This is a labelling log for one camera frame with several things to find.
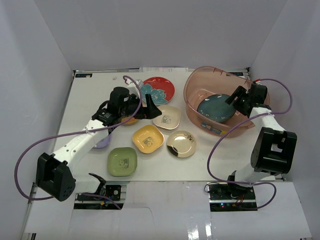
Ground red plate with blue flower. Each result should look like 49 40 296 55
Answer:
140 76 175 106

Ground orange woven round plate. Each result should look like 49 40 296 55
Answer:
121 117 139 126

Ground dark teal round plate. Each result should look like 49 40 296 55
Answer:
197 94 236 123

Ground purple square panda plate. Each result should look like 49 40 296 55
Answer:
94 134 112 149

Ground cream round plate black mark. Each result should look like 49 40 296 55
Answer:
166 130 197 158

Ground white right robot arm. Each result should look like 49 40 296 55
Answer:
225 83 298 200

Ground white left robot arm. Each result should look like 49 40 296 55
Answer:
36 87 162 202

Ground pink translucent plastic bin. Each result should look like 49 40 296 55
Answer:
183 66 270 138

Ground black label sticker right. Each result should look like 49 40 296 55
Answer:
229 72 244 77

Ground black label sticker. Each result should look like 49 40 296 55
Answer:
74 73 93 78
229 72 244 77

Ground cream square panda plate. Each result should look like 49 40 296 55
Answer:
152 104 181 130

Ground yellow square panda plate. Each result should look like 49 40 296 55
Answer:
132 125 165 154

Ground white paper sheets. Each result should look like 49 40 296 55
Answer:
139 67 195 73

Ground black label sticker left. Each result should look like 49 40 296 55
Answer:
74 73 93 78

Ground green square panda plate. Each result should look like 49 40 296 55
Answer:
107 147 138 177

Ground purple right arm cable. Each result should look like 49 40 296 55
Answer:
204 78 293 210

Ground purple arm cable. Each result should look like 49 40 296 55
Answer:
14 75 144 210
204 78 293 210

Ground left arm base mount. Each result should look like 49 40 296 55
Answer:
76 173 122 207

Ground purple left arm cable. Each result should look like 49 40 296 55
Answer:
14 75 144 210

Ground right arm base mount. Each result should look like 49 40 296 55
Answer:
204 182 257 212

